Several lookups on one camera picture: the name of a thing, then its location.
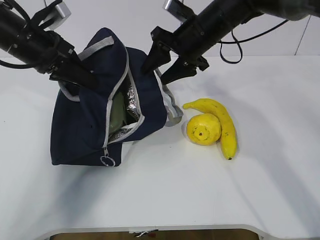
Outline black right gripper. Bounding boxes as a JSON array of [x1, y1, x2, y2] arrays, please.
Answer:
[[141, 15, 209, 85]]

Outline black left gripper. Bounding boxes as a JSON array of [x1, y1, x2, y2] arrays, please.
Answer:
[[14, 24, 98, 89]]

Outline navy blue lunch bag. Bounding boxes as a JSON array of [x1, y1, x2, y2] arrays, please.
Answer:
[[50, 27, 183, 167]]

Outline green lidded glass container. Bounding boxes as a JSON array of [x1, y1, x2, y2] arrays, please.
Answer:
[[108, 92, 137, 135]]

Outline yellow lemon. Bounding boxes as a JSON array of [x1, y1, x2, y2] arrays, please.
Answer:
[[186, 113, 222, 146]]

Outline yellow banana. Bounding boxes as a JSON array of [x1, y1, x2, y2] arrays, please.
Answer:
[[182, 98, 238, 160]]

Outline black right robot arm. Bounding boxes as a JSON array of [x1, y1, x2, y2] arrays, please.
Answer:
[[141, 0, 320, 85]]

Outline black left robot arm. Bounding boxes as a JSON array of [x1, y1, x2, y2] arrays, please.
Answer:
[[0, 0, 98, 89]]

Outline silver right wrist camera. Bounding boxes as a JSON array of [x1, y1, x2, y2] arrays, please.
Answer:
[[163, 0, 195, 23]]

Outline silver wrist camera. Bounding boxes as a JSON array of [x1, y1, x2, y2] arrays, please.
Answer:
[[163, 0, 195, 23], [40, 0, 71, 31]]

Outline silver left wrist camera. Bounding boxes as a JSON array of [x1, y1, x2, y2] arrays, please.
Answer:
[[40, 0, 71, 31]]

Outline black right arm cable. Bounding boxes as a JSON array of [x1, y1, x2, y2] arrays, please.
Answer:
[[219, 18, 291, 64]]

